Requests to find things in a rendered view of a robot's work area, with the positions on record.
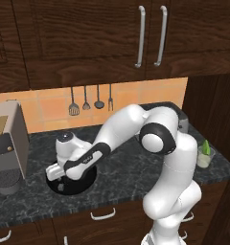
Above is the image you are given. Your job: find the grey toaster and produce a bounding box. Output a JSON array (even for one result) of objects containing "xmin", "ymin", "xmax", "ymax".
[{"xmin": 176, "ymin": 109, "xmax": 190, "ymax": 135}]

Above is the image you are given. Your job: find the tall dark wood panel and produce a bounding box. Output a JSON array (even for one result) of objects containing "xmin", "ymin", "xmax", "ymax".
[{"xmin": 181, "ymin": 72, "xmax": 230, "ymax": 245}]

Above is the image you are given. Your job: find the green wedge garnish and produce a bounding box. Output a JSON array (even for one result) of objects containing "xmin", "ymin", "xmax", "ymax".
[{"xmin": 201, "ymin": 139, "xmax": 212, "ymax": 156}]

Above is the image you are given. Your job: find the grey slotted spatula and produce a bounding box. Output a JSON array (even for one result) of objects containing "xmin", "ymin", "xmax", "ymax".
[{"xmin": 68, "ymin": 86, "xmax": 81, "ymax": 117}]

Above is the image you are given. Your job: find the silver cupboard door handle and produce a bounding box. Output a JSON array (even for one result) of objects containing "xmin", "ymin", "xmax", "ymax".
[
  {"xmin": 153, "ymin": 5, "xmax": 169, "ymax": 68},
  {"xmin": 134, "ymin": 5, "xmax": 147, "ymax": 69}
]

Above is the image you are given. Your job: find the dark wood drawer front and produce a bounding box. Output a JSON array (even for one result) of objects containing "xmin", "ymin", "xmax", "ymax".
[
  {"xmin": 0, "ymin": 219, "xmax": 58, "ymax": 245},
  {"xmin": 52, "ymin": 200, "xmax": 153, "ymax": 245}
]

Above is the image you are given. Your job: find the dark wood cupboard door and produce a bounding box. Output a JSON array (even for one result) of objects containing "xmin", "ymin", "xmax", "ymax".
[
  {"xmin": 145, "ymin": 0, "xmax": 230, "ymax": 80},
  {"xmin": 0, "ymin": 0, "xmax": 31, "ymax": 94},
  {"xmin": 11, "ymin": 0, "xmax": 151, "ymax": 91}
]

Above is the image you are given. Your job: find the grey coffee machine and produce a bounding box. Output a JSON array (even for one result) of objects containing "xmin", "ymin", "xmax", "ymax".
[{"xmin": 0, "ymin": 100, "xmax": 31, "ymax": 196}]

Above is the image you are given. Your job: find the grey hanging fork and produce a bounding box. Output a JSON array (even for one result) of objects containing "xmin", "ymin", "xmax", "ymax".
[{"xmin": 107, "ymin": 83, "xmax": 114, "ymax": 112}]

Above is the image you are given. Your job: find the grey hanging ladle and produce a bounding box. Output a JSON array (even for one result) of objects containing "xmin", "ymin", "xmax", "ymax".
[{"xmin": 93, "ymin": 83, "xmax": 105, "ymax": 110}]

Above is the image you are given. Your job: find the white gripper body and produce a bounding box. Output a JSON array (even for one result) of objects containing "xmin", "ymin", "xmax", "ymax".
[{"xmin": 44, "ymin": 162, "xmax": 70, "ymax": 183}]

